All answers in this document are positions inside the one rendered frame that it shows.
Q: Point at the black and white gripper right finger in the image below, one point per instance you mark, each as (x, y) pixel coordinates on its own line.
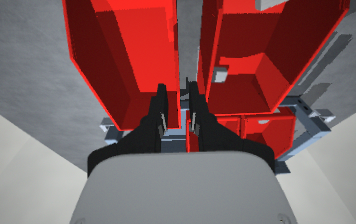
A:
(212, 136)

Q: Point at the small grey block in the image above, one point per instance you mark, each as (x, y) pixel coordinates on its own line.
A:
(219, 75)

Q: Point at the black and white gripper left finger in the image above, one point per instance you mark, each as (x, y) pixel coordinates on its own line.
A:
(146, 138)

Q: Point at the white block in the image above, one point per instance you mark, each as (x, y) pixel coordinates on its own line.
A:
(265, 4)

